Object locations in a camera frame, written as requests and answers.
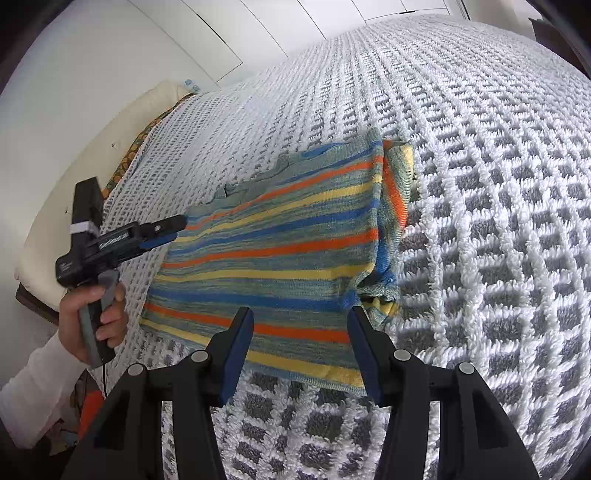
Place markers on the dark wooden side cabinet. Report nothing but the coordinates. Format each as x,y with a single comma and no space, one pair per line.
547,35

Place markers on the red blanket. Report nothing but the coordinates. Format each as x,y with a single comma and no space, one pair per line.
92,404

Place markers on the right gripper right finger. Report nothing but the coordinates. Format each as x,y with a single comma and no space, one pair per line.
477,439

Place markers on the cream padded headboard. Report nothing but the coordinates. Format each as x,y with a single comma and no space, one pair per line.
49,237

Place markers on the striped knit t-shirt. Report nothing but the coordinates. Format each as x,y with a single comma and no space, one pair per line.
299,245

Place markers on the white grey woven bedspread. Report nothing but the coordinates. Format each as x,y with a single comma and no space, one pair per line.
494,259

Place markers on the person's left hand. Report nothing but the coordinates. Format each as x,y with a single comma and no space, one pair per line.
113,321

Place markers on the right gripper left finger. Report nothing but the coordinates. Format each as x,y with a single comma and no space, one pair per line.
124,440

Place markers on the white wardrobe doors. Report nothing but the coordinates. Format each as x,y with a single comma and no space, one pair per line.
233,39

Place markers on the white sleeved left forearm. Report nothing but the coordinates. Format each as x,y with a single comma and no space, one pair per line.
31,400

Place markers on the orange floral bed sheet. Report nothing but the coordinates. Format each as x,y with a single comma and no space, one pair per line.
135,146

